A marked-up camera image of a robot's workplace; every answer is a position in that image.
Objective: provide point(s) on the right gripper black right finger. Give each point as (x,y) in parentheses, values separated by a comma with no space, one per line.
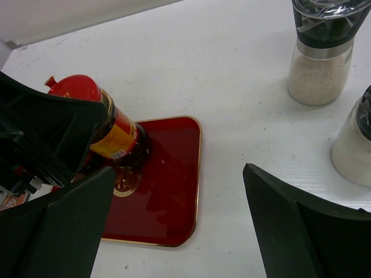
(302,235)

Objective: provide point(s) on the red lacquer tray gold emblem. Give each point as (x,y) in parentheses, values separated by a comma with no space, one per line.
(158,204)

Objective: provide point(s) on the white shaker black knob lid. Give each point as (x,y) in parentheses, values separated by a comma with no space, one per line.
(350,152)

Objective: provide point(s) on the salt grinder black clear top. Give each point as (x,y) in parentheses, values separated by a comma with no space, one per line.
(325,38)

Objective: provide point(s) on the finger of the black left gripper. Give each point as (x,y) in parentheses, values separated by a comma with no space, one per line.
(44,136)

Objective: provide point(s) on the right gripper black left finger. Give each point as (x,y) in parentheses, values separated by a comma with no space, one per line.
(57,234)

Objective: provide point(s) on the red lid sauce jar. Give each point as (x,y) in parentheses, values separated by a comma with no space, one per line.
(119,142)

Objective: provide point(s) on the small jar white lid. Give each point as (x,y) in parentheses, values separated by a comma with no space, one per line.
(9,201)

